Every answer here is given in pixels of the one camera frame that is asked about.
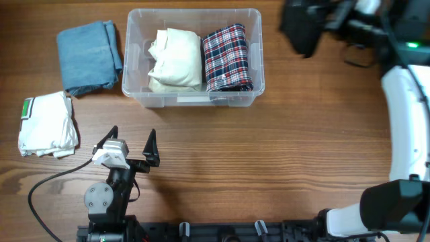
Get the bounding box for black left camera cable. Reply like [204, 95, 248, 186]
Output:
[27, 157, 95, 242]

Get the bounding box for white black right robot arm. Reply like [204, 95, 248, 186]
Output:
[304, 1, 429, 241]

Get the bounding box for plaid shirt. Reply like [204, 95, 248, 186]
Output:
[202, 24, 253, 92]

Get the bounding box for black garment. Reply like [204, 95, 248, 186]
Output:
[279, 0, 329, 58]

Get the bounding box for white label on container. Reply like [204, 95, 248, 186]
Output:
[177, 96, 211, 103]

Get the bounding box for folded white t-shirt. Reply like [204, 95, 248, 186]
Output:
[17, 91, 79, 159]

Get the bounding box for cream cloth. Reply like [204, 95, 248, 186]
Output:
[148, 28, 203, 93]

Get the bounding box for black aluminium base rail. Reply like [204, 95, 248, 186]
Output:
[77, 220, 316, 242]

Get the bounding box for folded blue denim jeans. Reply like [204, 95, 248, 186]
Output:
[56, 21, 123, 97]

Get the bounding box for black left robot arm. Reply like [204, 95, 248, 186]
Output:
[77, 126, 160, 242]

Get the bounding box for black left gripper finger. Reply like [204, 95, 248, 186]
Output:
[92, 125, 118, 155]
[142, 129, 160, 167]

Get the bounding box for clear plastic storage container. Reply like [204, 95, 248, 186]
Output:
[122, 8, 265, 108]

